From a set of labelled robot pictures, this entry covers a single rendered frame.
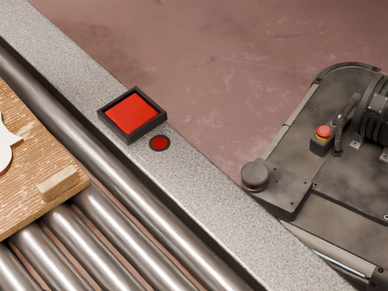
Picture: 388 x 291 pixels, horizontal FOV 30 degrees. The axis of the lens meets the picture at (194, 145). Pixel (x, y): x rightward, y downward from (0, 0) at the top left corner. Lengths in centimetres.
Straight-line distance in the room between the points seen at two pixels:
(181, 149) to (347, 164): 88
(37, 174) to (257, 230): 32
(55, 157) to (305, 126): 104
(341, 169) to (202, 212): 91
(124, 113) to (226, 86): 132
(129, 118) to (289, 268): 33
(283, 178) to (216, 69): 74
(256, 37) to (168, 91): 38
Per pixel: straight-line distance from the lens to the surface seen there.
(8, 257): 100
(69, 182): 100
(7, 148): 107
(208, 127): 227
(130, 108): 109
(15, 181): 104
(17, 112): 112
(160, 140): 107
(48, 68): 120
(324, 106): 201
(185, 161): 104
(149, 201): 100
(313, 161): 189
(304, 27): 259
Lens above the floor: 174
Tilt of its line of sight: 51 degrees down
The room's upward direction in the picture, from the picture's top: 6 degrees counter-clockwise
